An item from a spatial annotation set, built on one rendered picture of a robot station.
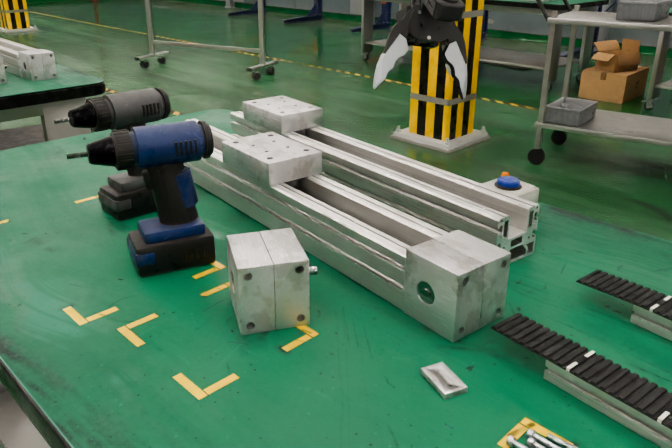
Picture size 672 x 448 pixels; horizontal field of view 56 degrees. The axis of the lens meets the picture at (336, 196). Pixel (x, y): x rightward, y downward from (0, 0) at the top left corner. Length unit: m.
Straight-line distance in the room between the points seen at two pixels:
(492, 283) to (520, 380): 0.13
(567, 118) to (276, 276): 3.26
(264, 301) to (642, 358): 0.46
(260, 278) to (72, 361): 0.24
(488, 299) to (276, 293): 0.27
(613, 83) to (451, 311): 5.18
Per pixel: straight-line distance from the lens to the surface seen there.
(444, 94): 4.17
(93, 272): 1.02
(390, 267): 0.86
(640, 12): 3.89
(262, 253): 0.81
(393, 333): 0.82
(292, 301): 0.81
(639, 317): 0.92
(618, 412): 0.75
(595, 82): 5.95
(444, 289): 0.79
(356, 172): 1.19
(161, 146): 0.92
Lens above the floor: 1.24
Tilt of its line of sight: 22 degrees down
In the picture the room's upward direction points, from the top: straight up
